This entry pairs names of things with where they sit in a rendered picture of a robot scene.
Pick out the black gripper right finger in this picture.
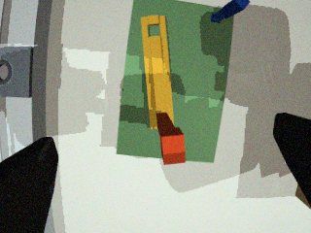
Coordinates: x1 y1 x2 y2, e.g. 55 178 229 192
273 113 311 206

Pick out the grey slotted metal rail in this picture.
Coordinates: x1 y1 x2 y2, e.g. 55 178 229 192
0 0 53 162

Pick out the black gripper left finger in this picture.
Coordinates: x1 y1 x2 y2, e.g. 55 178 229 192
0 137 58 233

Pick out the blue pin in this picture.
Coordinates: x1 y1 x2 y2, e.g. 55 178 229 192
211 0 250 23

